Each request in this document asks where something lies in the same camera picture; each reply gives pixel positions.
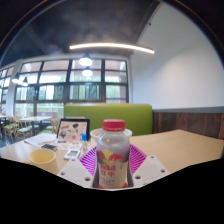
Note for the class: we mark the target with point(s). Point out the long curved linear ceiling light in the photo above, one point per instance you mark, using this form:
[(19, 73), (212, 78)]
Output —
[(110, 45)]

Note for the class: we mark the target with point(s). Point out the light wooden dining table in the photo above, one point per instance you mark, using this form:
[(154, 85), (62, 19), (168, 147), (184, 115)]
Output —
[(35, 118)]

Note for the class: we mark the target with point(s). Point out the group of green-seated wooden chairs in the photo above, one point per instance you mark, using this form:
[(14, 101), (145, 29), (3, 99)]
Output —
[(11, 126)]

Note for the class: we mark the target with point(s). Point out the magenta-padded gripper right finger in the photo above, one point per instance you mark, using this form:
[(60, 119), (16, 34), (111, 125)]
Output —
[(137, 160)]

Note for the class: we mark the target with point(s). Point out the green upholstered bench backrest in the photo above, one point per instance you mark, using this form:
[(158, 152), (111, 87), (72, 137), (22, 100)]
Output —
[(133, 116)]

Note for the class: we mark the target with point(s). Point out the pale yellow mug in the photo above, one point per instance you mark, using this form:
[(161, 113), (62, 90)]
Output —
[(42, 157)]

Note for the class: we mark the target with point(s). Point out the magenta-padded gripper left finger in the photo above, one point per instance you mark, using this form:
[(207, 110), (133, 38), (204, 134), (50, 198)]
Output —
[(86, 163)]

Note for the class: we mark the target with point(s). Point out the small blue-capped bottle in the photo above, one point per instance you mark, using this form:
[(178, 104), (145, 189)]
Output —
[(84, 140)]

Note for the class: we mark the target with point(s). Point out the small white handheld device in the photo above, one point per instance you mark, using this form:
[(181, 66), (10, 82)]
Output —
[(72, 154)]

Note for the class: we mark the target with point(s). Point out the red-capped clear drink bottle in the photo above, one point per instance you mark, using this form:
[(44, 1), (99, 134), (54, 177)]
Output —
[(112, 156)]

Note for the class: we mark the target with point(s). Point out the small dark flat box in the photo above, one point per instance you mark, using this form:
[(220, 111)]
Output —
[(49, 147)]

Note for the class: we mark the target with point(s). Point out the white paper sheet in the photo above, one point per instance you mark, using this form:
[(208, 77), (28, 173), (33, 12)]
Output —
[(38, 139)]

